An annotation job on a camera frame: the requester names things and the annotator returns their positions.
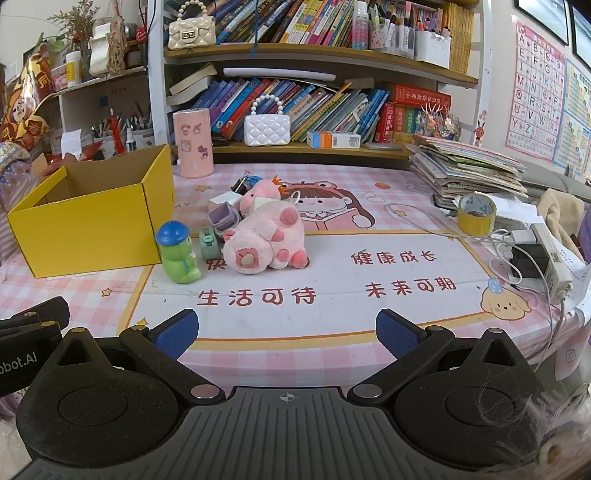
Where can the alphabet wall poster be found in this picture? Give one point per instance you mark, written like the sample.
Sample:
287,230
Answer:
535,92

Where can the beige cloth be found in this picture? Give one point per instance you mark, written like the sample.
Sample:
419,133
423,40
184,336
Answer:
561,217

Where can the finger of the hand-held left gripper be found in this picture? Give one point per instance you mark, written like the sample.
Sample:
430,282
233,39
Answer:
46,311

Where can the black phone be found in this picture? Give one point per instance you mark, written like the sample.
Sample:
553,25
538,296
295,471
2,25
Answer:
445,202

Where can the green frog toy blue cap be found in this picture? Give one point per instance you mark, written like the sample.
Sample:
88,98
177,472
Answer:
178,267

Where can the dried flower bunch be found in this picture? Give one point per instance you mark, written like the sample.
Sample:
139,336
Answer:
74,23

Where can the black flat case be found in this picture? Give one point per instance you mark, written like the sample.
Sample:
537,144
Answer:
220,141

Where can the white power strip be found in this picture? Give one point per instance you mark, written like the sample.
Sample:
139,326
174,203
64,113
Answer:
551,258

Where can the grey flat pouch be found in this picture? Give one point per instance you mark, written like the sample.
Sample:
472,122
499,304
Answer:
385,146

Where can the translucent marker organizer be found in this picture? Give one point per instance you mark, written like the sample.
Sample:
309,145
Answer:
392,39

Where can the pink printed desk mat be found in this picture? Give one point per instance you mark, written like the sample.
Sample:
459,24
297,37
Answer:
323,281

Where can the white side shelf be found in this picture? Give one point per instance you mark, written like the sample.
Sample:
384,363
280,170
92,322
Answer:
83,99

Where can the thick red dictionary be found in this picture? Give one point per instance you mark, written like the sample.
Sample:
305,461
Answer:
385,122

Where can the pink sticker-covered cylinder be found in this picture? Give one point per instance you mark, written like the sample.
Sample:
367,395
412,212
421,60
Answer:
194,147

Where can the red gold printed bag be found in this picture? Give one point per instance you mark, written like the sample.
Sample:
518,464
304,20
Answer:
25,92

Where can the red green spine dictionary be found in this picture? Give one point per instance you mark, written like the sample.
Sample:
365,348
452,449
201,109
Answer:
405,124

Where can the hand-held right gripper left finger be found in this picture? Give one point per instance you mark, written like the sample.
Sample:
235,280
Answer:
178,334

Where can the white paper note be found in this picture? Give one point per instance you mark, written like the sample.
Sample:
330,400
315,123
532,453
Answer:
76,143

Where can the colourful chart wall poster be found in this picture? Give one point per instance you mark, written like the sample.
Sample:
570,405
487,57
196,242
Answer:
577,120

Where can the wooden bookshelf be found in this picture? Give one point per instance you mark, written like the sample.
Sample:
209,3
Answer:
300,150

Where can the thick beige-paged books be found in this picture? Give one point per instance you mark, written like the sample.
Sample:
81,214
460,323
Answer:
191,83

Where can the small spray bottle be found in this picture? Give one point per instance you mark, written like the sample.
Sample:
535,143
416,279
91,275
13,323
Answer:
130,141

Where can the row of yellow books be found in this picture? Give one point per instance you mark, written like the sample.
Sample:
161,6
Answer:
461,41

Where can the black power adapter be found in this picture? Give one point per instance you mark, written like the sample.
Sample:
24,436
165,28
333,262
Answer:
531,263

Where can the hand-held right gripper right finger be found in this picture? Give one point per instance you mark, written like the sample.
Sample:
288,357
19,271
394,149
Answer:
397,334

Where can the black framed picture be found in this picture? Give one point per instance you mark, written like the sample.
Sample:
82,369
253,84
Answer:
542,18
582,25

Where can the blue block with black clip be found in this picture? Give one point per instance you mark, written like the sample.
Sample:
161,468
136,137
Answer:
252,179

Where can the white wooden ornament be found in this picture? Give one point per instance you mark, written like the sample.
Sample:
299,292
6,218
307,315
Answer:
106,48

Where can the clear bottle white cap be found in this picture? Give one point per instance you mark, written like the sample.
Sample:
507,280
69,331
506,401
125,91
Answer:
361,25

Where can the white pen holder with markers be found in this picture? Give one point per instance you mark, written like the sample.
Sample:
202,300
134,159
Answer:
433,50

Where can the small teal plastic gadget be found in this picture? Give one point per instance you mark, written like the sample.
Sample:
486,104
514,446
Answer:
210,244

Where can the orange blue white carton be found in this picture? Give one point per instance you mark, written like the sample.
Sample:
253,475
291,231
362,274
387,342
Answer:
332,139

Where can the white jar yellow label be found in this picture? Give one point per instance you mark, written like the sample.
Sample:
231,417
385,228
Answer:
73,69

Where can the glittery antler ornament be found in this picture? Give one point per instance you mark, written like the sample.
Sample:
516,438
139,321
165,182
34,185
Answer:
438,122

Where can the white printed paper slip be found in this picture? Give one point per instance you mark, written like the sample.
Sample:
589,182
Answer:
575,272

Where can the yellow cardboard box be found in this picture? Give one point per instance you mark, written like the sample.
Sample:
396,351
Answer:
92,230

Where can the red tassel pen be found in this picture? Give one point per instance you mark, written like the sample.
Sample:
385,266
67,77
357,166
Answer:
117,136

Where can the cartoon deer wall sticker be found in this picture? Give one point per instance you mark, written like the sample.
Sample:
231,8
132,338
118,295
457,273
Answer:
481,131

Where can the small pink plush toy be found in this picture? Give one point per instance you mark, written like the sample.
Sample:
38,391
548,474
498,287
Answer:
258,191

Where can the large pink pig plush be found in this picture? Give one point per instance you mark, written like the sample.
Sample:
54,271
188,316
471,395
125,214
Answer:
263,240

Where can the large red boxed book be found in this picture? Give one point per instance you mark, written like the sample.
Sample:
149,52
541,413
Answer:
422,97

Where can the yellow tape roll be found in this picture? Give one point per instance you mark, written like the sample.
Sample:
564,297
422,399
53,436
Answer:
475,224

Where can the white charger plug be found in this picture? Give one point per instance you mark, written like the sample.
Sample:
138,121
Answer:
519,237

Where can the small white box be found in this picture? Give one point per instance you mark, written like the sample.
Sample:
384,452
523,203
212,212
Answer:
224,201

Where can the stack of books and papers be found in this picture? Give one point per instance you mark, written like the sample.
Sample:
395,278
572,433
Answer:
466,170

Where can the purple grey plastic gadget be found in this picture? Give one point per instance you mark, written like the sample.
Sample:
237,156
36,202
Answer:
219,217

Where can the another person's forearm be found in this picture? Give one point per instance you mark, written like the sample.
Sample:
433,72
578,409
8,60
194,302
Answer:
14,194

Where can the row of colourful books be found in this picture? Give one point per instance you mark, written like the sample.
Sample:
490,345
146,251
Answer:
314,110
295,23

